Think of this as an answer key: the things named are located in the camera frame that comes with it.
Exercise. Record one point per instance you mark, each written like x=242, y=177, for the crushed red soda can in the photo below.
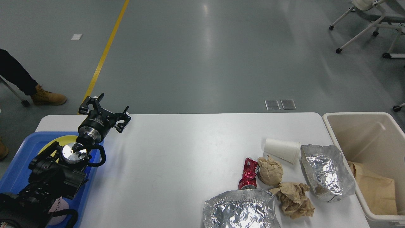
x=250, y=171

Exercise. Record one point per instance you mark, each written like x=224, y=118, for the crumpled brown paper ball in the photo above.
x=270, y=171

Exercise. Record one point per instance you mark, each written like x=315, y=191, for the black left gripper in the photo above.
x=97, y=125

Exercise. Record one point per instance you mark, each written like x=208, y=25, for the right floor outlet cover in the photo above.
x=288, y=104

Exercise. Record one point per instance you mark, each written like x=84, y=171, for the brown paper bag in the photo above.
x=378, y=191

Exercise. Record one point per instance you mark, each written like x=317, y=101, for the crumpled brown paper napkin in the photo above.
x=295, y=203

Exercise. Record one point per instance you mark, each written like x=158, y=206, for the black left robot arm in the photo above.
x=59, y=171

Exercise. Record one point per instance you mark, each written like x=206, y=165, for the blue plastic tray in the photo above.
x=16, y=176

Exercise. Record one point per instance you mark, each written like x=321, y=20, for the brown paper in bin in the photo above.
x=352, y=168

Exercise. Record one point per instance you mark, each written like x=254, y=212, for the white office chair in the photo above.
x=388, y=14

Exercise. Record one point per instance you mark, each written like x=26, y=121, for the yellow plate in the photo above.
x=63, y=140

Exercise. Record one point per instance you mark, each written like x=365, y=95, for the pink mug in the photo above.
x=58, y=205

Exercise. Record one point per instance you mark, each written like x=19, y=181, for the tan work boot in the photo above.
x=43, y=97

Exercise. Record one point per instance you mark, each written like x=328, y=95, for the floor outlet cover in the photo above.
x=288, y=104
x=272, y=105

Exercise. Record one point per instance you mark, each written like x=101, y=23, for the left floor outlet cover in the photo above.
x=272, y=105

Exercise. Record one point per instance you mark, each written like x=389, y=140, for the front aluminium foil tray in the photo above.
x=249, y=208

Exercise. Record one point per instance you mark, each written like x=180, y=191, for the black trouser leg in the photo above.
x=13, y=71

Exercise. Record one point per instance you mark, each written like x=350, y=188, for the beige plastic bin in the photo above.
x=376, y=141

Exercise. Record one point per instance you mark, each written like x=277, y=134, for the grey chair leg caster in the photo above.
x=23, y=101

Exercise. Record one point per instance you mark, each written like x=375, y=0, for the rear aluminium foil piece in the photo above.
x=326, y=172

